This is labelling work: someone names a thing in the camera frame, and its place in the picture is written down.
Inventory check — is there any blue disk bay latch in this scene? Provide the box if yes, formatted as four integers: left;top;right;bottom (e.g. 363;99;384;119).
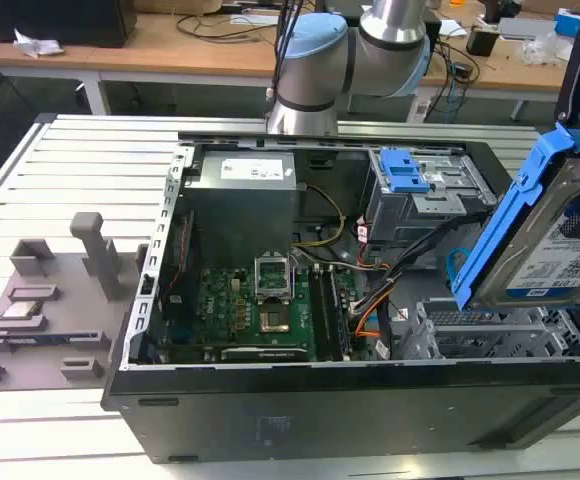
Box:
378;148;432;195

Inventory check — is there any grey parts rack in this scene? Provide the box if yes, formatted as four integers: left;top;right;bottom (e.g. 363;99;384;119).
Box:
0;211;152;392

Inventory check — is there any blue cardboard box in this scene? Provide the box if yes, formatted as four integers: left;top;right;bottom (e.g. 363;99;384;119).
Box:
553;10;580;38

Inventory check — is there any crumpled clear plastic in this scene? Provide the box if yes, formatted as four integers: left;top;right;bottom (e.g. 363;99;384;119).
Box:
12;27;66;58

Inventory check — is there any black RAM slot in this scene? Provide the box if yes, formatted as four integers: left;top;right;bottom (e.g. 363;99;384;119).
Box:
325;265;353;361
309;265;335;361

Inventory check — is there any metal disk bay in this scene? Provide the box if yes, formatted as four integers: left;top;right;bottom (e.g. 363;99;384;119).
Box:
367;147;498;243

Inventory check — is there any clear plastic bag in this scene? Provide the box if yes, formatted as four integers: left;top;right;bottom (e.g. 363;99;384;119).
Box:
521;32;572;66

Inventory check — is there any orange wire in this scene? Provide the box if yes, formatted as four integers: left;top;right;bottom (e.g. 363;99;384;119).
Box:
353;293;397;338

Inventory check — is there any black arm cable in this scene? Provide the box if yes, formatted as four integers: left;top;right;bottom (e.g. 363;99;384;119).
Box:
266;0;305;120

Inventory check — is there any wooden desk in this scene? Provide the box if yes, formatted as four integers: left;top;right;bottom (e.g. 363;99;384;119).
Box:
0;9;580;92

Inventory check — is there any red wire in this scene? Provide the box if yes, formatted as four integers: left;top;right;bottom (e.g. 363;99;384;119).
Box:
355;218;390;271

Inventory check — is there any hard disk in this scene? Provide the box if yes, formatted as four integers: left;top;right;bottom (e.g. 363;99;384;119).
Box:
447;121;580;312

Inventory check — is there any yellow wire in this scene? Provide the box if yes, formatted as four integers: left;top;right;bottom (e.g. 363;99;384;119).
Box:
291;183;347;249

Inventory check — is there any green motherboard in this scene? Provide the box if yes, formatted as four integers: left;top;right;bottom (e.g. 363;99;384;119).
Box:
195;263;367;362

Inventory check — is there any small black box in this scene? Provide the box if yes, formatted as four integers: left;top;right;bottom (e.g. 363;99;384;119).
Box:
465;26;500;57

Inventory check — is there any metal socket cover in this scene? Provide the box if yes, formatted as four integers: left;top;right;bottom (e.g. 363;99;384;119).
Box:
252;253;292;301

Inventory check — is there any black wire bundle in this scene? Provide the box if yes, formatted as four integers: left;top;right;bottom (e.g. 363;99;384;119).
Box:
347;211;493;318

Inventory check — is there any black open PC case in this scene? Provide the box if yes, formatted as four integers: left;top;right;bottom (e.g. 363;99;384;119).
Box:
100;130;580;464

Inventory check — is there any flat grey box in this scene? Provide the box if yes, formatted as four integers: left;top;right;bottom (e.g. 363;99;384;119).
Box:
496;16;558;40

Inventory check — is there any CPU socket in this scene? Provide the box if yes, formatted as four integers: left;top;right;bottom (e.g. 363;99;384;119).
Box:
253;295;297;337

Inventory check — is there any black graphics card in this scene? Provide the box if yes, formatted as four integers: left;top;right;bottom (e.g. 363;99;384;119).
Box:
218;344;312;363

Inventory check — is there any large black box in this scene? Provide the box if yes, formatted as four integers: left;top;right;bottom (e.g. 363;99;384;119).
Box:
0;0;139;49

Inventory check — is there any black desk cable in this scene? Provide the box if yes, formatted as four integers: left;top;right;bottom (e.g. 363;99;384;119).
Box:
175;11;282;50

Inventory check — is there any grey power supply unit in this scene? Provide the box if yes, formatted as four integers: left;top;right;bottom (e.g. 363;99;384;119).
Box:
198;151;299;192

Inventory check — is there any metal drive cage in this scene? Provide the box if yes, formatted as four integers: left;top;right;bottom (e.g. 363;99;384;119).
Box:
388;299;580;362

